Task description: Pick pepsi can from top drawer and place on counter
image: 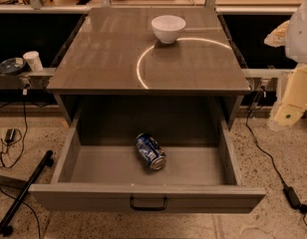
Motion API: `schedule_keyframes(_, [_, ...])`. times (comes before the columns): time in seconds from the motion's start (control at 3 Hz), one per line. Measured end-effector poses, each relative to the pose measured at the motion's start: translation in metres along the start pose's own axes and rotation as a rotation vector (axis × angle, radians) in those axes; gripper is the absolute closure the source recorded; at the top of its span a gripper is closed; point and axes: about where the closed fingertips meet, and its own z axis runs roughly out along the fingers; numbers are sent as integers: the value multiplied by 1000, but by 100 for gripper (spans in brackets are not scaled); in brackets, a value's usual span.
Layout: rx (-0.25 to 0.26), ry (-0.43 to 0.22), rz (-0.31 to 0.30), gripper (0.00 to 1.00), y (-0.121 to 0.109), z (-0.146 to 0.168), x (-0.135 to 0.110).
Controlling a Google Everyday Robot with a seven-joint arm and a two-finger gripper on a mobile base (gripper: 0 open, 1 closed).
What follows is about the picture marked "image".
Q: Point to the black bar on floor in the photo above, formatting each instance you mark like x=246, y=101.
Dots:
x=5, y=227

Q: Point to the grey open drawer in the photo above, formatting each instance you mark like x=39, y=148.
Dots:
x=100, y=168

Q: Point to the white paper cup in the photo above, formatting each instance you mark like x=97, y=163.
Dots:
x=33, y=60

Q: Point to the metal shelf rail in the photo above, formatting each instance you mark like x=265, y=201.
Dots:
x=274, y=80
x=27, y=80

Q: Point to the metal shelf rail right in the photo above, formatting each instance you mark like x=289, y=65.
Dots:
x=274, y=80

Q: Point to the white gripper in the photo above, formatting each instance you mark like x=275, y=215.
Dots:
x=300, y=37

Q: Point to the metal shelf rail left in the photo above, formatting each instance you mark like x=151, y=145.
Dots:
x=27, y=80

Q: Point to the black power adapter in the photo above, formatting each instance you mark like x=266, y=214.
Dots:
x=9, y=136
x=293, y=199

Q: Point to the black power adapter left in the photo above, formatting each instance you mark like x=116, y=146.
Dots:
x=9, y=136

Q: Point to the black power adapter right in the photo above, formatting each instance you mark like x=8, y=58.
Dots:
x=293, y=199

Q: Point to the dark blue plate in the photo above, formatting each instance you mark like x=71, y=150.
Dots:
x=13, y=66

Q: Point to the blue pepsi can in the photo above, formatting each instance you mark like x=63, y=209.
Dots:
x=150, y=150

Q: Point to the black drawer handle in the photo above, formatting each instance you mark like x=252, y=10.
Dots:
x=148, y=204

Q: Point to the grey cabinet counter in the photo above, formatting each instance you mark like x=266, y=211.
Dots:
x=116, y=52

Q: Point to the white ceramic bowl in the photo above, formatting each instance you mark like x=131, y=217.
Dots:
x=167, y=28

